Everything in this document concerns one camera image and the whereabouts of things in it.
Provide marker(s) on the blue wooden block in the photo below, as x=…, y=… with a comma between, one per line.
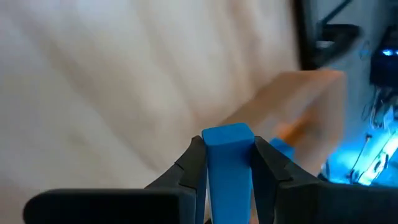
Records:
x=283, y=148
x=228, y=174

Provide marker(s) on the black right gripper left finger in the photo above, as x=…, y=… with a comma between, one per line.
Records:
x=192, y=174

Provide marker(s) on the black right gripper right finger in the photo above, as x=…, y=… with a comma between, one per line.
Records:
x=280, y=193

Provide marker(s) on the orange plastic bin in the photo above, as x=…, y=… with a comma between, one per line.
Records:
x=295, y=96

